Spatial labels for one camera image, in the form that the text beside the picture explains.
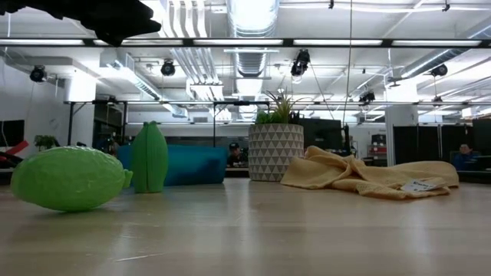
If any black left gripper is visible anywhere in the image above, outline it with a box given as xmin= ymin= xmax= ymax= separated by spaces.
xmin=0 ymin=0 xmax=162 ymax=47

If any green toy corn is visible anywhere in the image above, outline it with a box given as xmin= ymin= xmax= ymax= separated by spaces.
xmin=130 ymin=120 xmax=170 ymax=194

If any blue plastic tupperware container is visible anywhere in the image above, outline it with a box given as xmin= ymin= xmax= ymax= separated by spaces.
xmin=116 ymin=144 xmax=229 ymax=187

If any small background green plant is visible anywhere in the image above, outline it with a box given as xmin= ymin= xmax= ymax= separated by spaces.
xmin=33 ymin=134 xmax=61 ymax=152

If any light green toy lemon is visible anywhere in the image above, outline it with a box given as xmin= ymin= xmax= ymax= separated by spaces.
xmin=10 ymin=145 xmax=133 ymax=212

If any red strip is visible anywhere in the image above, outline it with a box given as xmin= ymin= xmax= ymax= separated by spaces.
xmin=0 ymin=140 xmax=30 ymax=159

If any succulent in patterned white pot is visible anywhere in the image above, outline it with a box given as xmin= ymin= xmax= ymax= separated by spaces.
xmin=248 ymin=88 xmax=305 ymax=182

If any black background cabinet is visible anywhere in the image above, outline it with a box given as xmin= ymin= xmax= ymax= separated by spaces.
xmin=298 ymin=117 xmax=352 ymax=154

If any yellow waffle cloth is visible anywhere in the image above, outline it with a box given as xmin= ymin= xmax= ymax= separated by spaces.
xmin=280 ymin=145 xmax=460 ymax=200

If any background shelf with red boxes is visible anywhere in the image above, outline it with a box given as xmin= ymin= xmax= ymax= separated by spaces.
xmin=366 ymin=133 xmax=387 ymax=160

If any black room partition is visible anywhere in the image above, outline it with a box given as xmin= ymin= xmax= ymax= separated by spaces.
xmin=393 ymin=123 xmax=465 ymax=166

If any white cloth label tag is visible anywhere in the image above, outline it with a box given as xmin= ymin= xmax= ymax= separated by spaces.
xmin=400 ymin=176 xmax=447 ymax=192

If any dark background monitor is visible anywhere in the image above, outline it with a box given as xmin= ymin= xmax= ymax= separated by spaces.
xmin=471 ymin=117 xmax=491 ymax=156

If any silver ceiling air duct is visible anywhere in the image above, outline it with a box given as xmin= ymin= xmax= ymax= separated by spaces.
xmin=226 ymin=0 xmax=281 ymax=38

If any black wall monitor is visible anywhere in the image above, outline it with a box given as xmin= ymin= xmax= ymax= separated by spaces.
xmin=0 ymin=119 xmax=25 ymax=148

